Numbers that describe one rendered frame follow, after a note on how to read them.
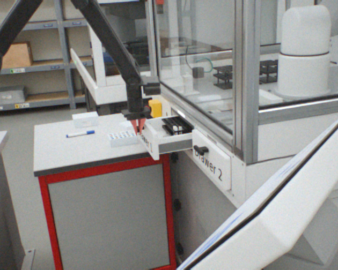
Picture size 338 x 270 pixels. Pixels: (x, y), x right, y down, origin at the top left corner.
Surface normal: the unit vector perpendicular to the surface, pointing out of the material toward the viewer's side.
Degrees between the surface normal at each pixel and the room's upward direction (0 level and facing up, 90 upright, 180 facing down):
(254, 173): 90
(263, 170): 90
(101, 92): 90
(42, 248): 0
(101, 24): 119
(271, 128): 90
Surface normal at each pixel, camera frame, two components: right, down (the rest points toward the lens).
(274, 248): -0.59, 0.33
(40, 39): 0.18, 0.34
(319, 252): 0.53, -0.54
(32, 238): -0.07, -0.93
